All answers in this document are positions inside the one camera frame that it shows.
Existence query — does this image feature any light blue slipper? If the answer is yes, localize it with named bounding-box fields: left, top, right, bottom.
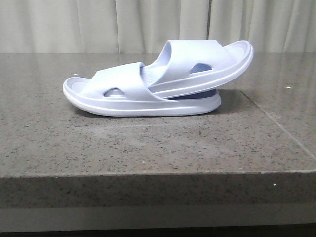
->
left=63, top=62, right=221, bottom=117
left=141, top=39, right=254, bottom=98

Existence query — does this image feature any pale curtain left panel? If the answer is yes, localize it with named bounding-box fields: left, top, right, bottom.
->
left=0, top=0, right=211, bottom=53

